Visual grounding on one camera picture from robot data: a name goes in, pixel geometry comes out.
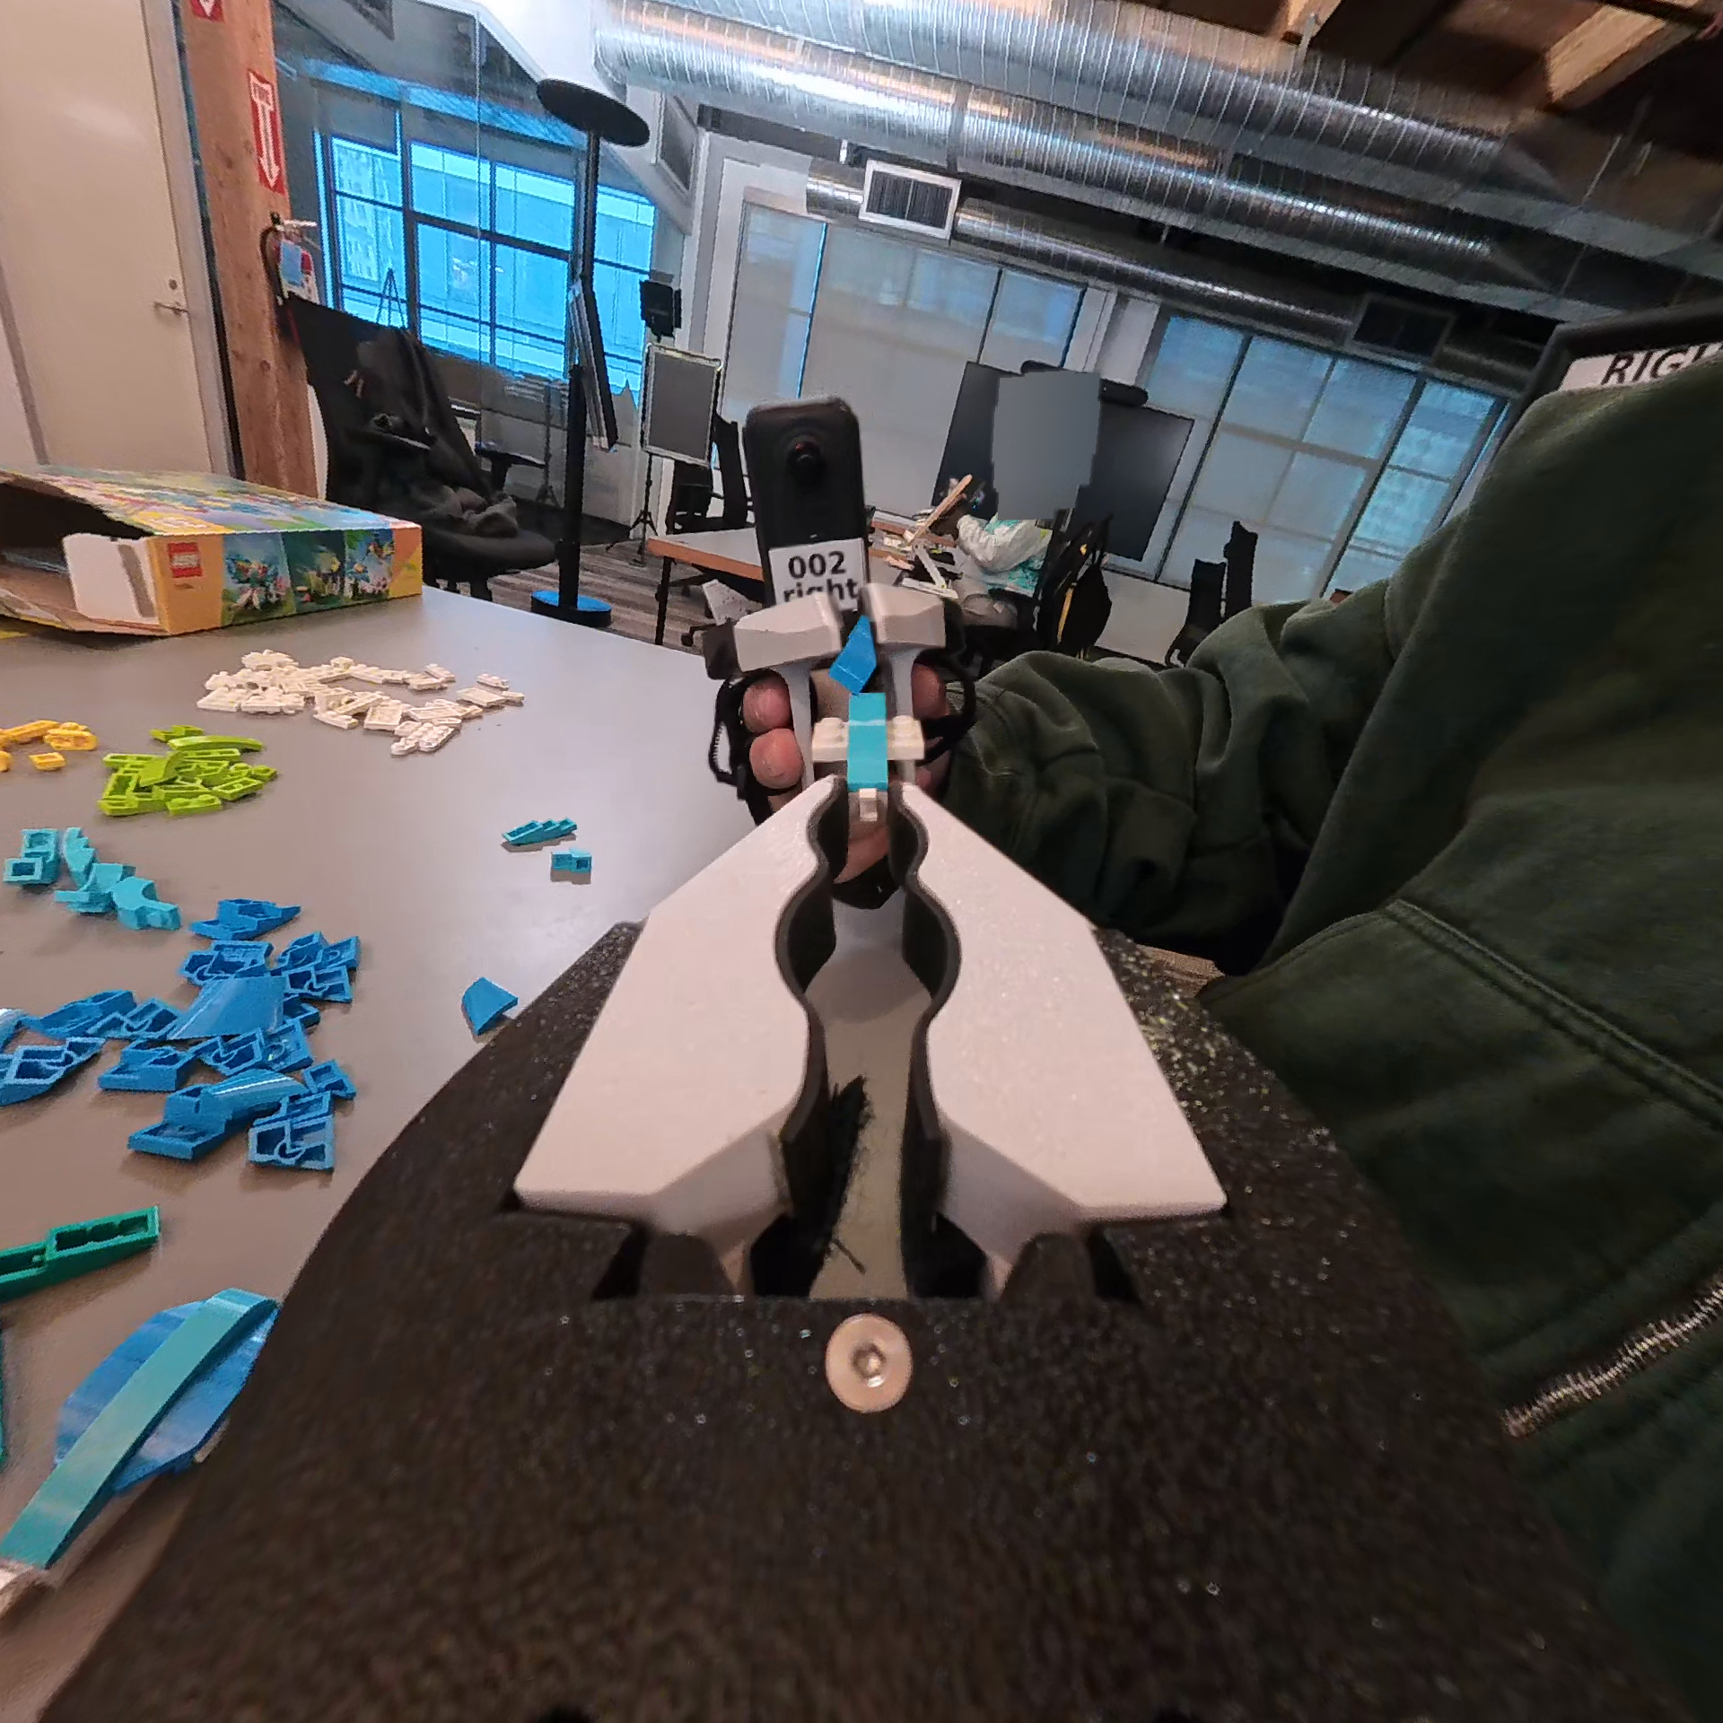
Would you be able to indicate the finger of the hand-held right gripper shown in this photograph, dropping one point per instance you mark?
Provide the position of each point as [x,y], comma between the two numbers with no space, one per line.
[906,620]
[795,632]

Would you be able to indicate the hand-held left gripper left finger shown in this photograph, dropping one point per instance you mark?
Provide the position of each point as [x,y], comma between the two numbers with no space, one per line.
[674,1064]

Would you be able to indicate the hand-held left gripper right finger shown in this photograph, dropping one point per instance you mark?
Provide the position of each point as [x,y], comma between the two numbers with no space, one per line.
[1063,1077]

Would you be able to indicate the blue lego wedge plate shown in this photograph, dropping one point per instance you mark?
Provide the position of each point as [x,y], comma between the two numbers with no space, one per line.
[853,663]

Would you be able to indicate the small white and blue lego assembly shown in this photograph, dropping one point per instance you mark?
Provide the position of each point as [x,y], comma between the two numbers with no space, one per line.
[867,757]

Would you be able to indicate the person's right forearm green sleeve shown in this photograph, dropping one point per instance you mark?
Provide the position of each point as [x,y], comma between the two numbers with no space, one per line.
[1212,780]

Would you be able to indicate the blue curved lego wedge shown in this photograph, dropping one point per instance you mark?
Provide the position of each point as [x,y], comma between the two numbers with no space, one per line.
[487,1004]

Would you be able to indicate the small blue lego brick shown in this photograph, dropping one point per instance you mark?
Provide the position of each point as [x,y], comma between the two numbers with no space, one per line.
[573,865]

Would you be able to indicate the blue stepped lego plate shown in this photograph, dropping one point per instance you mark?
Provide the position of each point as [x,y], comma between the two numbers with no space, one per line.
[539,831]

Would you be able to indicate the pile of white lego pieces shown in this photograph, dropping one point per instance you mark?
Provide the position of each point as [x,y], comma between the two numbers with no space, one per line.
[349,701]

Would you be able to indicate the open cardboard lego box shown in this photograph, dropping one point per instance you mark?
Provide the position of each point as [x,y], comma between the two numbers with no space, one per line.
[297,564]

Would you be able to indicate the pile of lime lego pieces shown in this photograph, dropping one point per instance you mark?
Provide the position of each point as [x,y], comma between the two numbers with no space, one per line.
[175,780]

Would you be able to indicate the pile of light blue lego pieces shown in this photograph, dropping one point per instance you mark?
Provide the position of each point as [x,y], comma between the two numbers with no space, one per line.
[123,896]

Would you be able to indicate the pile of teal lego plates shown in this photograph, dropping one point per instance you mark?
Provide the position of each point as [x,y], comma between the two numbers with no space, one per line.
[95,1239]

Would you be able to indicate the large light blue lego assembly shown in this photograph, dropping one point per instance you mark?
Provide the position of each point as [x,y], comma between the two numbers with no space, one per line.
[123,1427]

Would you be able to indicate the pile of yellow lego pieces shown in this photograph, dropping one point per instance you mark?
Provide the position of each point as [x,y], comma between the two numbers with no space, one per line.
[39,738]

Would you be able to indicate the person's right hand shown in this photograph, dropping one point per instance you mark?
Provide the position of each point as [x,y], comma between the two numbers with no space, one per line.
[768,754]

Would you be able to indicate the black office chair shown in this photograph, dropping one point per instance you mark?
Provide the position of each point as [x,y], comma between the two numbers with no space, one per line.
[458,526]
[1072,594]
[1212,600]
[728,471]

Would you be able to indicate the wooden stick model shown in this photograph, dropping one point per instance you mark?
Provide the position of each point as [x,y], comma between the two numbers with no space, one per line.
[930,532]

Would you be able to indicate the light panel on tripod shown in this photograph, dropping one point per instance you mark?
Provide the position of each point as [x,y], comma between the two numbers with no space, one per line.
[680,404]

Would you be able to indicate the small black studio light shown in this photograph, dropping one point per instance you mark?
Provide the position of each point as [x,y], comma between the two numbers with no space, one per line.
[660,307]

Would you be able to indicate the black floor lamp blue base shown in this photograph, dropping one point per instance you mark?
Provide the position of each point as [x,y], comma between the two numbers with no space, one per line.
[589,338]

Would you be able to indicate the large black monitor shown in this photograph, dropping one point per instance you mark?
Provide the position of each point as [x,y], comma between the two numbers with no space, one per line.
[1145,485]

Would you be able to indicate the white air vent grille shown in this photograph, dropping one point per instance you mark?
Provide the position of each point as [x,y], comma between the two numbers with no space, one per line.
[910,197]

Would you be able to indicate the dark jacket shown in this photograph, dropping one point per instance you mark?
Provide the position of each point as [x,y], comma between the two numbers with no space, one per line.
[405,390]

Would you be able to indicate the person's green hoodie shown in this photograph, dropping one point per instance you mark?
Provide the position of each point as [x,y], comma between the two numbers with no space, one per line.
[1548,1146]

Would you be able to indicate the red fire extinguisher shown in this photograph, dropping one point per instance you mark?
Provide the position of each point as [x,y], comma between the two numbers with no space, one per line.
[291,264]

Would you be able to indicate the red sign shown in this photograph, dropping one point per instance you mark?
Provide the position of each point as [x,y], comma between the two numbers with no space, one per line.
[265,129]

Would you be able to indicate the white door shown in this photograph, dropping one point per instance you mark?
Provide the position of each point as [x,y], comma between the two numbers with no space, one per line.
[95,243]

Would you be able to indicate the black device with white label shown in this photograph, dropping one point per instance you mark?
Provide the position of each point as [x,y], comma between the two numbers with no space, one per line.
[1630,354]

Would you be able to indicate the wide silver air duct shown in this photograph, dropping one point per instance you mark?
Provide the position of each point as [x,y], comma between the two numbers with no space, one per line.
[1077,81]

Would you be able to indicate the wooden post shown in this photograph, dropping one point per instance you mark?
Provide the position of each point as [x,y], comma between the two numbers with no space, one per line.
[242,270]

